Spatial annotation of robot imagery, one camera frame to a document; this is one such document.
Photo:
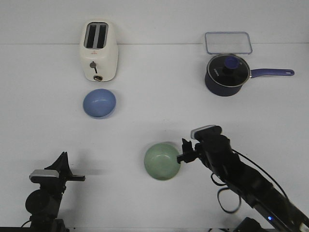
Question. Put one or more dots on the white toaster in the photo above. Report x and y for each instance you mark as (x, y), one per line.
(98, 51)

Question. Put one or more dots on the blue bowl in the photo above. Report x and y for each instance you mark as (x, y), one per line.
(99, 103)

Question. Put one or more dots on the glass lid blue knob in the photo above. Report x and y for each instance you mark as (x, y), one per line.
(228, 64)

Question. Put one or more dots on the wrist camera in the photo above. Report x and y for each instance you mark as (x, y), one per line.
(40, 175)
(208, 129)

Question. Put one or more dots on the dark blue saucepan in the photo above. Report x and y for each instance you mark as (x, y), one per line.
(229, 84)

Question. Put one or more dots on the green bowl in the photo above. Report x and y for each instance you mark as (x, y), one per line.
(160, 161)

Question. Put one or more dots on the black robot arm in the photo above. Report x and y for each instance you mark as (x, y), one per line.
(260, 194)
(44, 203)

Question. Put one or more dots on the clear plastic container blue rim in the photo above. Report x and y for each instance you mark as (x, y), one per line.
(235, 42)

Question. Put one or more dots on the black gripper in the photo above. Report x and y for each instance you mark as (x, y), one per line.
(217, 150)
(55, 181)

